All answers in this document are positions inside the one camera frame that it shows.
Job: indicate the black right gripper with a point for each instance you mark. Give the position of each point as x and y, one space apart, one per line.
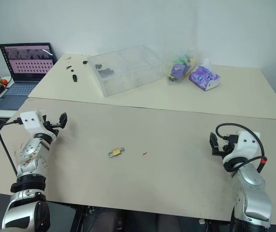
230 143

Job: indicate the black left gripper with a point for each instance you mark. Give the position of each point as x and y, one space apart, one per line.
50 125

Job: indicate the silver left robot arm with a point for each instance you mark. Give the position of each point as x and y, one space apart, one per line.
29 166

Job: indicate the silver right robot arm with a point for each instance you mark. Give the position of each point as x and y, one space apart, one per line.
250 191

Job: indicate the open grey laptop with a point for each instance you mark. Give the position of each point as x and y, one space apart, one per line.
24 72

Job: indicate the brass padlock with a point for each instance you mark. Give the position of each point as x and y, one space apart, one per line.
115 152

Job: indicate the black parts in clear box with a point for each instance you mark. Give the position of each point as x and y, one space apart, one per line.
105 71

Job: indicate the purple tissue pack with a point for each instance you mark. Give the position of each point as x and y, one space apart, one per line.
204 78

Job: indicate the small orange object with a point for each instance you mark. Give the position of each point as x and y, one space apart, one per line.
4 81

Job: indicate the clear plastic drawer box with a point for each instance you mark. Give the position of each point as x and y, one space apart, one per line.
128 70

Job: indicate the clear bag of colourful items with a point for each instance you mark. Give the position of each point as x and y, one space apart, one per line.
180 68

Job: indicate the black flat panel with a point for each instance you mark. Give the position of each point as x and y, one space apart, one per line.
61 217

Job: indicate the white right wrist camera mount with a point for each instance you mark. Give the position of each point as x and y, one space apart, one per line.
245 145

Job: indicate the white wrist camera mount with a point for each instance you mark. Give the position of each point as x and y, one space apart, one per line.
31 120
245 145

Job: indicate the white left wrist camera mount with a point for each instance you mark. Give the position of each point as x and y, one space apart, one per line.
31 120

